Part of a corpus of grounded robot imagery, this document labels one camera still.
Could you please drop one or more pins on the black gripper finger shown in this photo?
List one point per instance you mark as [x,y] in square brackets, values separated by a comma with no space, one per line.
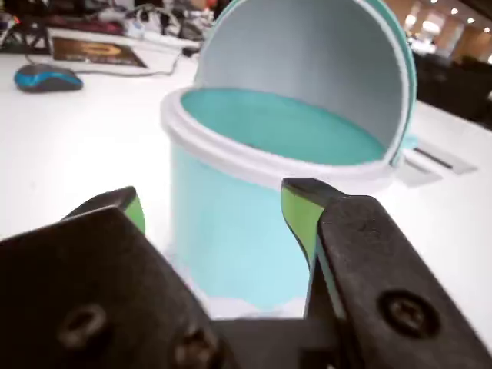
[84,276]
[376,276]

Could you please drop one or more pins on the teal whale-shaped bin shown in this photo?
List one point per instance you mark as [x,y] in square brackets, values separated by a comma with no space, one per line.
[230,230]

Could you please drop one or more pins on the blue grey computer mouse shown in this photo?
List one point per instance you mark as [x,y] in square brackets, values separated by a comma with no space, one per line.
[46,78]

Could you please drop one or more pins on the dark mouse pad orange logo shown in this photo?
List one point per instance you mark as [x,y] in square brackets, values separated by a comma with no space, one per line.
[96,52]

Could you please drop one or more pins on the black truss stand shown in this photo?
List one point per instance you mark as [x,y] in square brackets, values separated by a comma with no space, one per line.
[27,38]

